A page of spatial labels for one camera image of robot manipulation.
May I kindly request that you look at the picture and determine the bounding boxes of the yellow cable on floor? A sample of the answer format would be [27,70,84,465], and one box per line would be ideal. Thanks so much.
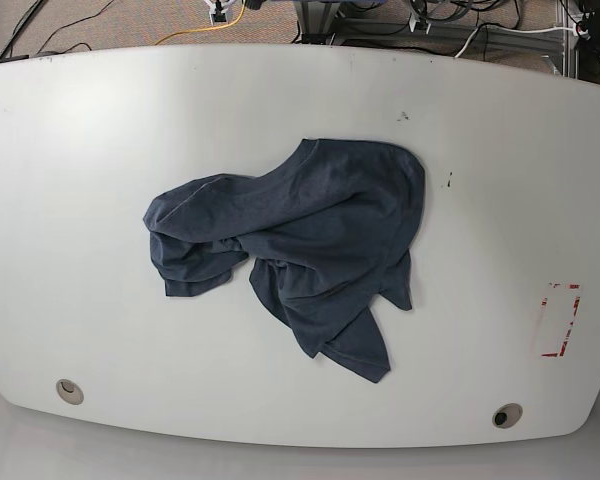
[155,0,245,47]

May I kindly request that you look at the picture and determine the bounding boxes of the dark blue t-shirt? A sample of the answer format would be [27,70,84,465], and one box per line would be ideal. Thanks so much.
[143,139,426,383]

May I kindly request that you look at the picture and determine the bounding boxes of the aluminium frame rail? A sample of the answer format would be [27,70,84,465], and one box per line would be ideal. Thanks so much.
[294,1,575,57]

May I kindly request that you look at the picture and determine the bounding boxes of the table cable grommet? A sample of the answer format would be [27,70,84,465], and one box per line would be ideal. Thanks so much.
[492,403,523,429]
[56,379,84,406]

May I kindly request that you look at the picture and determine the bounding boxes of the white cable on floor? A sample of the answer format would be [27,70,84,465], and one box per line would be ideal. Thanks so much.
[453,25,576,59]

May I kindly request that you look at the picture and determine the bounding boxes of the black cable left floor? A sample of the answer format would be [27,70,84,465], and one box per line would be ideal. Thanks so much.
[0,0,117,60]

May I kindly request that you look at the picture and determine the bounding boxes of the red tape rectangle marking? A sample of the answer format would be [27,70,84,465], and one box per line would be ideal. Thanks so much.
[534,283,582,358]

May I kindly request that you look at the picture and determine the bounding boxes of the left table cable grommet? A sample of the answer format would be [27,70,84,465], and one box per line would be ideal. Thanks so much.
[56,379,84,406]

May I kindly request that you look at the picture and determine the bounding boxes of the right table cable grommet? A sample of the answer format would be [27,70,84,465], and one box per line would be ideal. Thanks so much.
[492,403,523,429]

